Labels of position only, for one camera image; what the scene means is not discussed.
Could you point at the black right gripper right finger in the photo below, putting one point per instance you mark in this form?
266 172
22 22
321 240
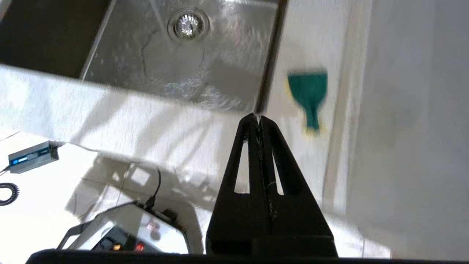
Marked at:
296 220

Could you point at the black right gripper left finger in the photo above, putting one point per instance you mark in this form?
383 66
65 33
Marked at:
238 220

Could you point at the green yellow sponge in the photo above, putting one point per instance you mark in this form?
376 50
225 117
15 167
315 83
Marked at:
307 91

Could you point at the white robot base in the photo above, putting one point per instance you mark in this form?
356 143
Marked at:
128 231

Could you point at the stainless steel sink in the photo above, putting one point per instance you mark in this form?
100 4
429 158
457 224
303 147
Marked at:
220 55

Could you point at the red emergency stop button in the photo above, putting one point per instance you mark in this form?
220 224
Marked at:
139 247

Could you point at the grey power adapter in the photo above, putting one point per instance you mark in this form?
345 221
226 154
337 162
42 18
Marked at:
33 157

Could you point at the running water stream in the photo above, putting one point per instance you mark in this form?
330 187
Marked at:
158 13

